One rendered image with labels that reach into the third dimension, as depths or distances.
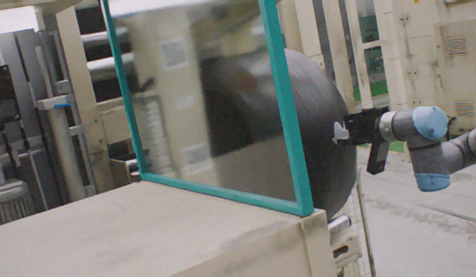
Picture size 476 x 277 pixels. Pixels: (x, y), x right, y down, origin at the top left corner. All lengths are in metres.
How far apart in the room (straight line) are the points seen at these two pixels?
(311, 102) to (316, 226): 0.84
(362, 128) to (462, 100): 4.97
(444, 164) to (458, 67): 5.01
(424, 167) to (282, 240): 0.67
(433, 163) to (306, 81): 0.46
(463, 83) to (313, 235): 5.64
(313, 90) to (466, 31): 4.67
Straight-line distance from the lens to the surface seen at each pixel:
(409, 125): 1.41
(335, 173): 1.69
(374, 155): 1.54
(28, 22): 1.59
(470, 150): 1.48
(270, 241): 0.80
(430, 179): 1.42
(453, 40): 6.41
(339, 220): 1.89
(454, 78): 6.49
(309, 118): 1.63
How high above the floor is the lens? 1.52
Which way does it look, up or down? 10 degrees down
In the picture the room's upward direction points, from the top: 11 degrees counter-clockwise
